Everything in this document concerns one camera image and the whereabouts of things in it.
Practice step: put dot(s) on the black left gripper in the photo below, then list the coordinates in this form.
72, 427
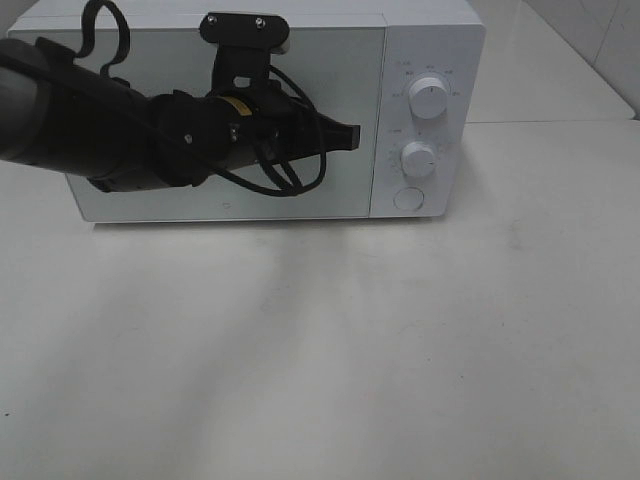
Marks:
241, 77

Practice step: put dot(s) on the white microwave door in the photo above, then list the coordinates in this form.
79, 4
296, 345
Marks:
338, 69

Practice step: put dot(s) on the round white door button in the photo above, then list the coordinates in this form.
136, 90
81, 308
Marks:
409, 199

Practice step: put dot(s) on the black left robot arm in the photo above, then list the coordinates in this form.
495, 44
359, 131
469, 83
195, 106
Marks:
59, 116

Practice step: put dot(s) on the white microwave oven body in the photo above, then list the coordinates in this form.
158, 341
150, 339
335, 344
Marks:
444, 38

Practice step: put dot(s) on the upper white power knob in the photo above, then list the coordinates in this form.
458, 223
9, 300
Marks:
428, 96

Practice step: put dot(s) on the lower white timer knob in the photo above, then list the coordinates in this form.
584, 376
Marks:
418, 159

